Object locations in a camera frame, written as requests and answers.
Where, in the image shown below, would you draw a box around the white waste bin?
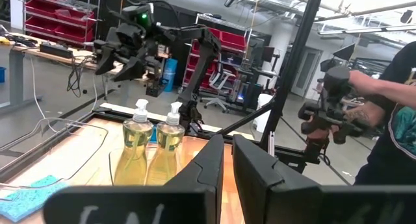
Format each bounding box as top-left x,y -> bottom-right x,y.
252,93 -> 274,134

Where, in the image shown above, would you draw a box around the grey door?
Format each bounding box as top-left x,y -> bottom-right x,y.
290,47 -> 323,101

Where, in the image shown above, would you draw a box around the wire rack red bins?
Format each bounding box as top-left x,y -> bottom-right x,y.
183,12 -> 251,88

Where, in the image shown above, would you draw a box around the white floor cable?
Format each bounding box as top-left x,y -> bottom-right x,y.
28,56 -> 98,134

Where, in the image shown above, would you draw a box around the red bin shelf rack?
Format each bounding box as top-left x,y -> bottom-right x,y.
22,0 -> 101,49

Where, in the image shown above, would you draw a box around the white office chair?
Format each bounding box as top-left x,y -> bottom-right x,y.
200,63 -> 237,114

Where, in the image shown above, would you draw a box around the ceiling light strip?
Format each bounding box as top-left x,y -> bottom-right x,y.
317,22 -> 416,36

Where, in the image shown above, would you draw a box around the black power strip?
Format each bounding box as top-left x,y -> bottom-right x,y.
38,42 -> 74,60

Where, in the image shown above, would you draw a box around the black studio light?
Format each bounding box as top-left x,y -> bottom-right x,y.
320,43 -> 357,74

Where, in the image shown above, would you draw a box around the black aluminium table frame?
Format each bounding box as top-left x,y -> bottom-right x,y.
0,0 -> 354,186

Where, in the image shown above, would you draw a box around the blue water jug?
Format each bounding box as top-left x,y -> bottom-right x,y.
162,57 -> 178,93

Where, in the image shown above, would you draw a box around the clear yellow soap pump bottle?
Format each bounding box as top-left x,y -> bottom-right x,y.
113,99 -> 154,186
145,101 -> 186,186

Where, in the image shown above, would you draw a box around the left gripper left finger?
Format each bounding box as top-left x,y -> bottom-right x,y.
43,134 -> 225,224

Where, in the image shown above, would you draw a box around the black cable bundle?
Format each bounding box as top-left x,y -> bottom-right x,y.
66,55 -> 96,99

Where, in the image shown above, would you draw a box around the person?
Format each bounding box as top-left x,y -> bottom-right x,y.
343,40 -> 416,186

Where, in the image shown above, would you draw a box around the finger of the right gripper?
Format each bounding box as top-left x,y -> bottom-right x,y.
112,55 -> 148,83
93,40 -> 118,76

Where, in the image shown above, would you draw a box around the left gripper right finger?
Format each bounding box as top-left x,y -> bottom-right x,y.
231,134 -> 416,224

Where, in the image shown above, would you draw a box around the orange silicone mat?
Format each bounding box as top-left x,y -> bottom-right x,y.
175,135 -> 245,224

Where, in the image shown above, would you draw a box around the wooden workbench top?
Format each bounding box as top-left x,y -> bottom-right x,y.
0,31 -> 124,77

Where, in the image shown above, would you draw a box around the clear plastic bin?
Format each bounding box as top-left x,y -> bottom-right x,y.
108,142 -> 212,189
0,116 -> 110,218

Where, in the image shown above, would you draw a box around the grey desk leg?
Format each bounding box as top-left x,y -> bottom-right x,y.
0,50 -> 44,116

